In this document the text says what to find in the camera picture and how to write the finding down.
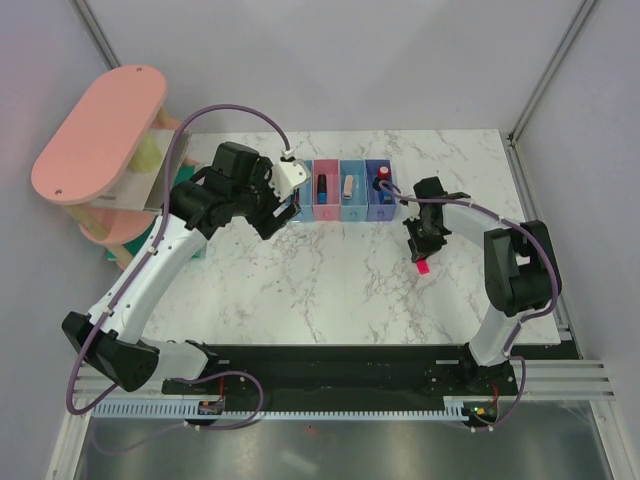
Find purple bin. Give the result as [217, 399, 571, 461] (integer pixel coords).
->
[365, 159, 396, 222]

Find pink wooden shelf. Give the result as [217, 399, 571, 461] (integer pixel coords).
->
[31, 65, 189, 268]

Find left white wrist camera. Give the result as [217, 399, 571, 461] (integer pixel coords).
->
[269, 159, 312, 201]

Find blue cap highlighter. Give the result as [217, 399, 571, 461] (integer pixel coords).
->
[316, 174, 327, 205]

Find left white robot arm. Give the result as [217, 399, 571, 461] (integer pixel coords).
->
[62, 142, 311, 393]

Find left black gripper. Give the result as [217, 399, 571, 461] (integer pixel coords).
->
[232, 158, 301, 240]

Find green box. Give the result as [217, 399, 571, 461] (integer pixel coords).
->
[106, 165, 207, 263]

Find red black stamp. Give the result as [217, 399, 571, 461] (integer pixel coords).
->
[373, 165, 391, 190]

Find aluminium frame post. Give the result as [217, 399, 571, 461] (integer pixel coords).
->
[69, 0, 121, 70]
[506, 0, 600, 147]

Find right aluminium frame post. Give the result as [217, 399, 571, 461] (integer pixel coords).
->
[506, 0, 600, 147]

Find white cable duct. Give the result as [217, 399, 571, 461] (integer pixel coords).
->
[93, 398, 497, 421]

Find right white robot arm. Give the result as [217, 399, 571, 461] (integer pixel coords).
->
[402, 177, 562, 394]

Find left aluminium frame post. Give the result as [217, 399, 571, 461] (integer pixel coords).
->
[69, 0, 121, 70]

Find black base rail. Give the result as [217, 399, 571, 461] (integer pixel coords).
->
[157, 345, 518, 413]

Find light blue bin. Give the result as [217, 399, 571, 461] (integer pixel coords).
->
[290, 160, 314, 222]

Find pink bin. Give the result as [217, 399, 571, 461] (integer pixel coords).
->
[313, 159, 341, 221]

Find pink cap highlighter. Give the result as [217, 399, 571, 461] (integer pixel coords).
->
[416, 259, 430, 275]

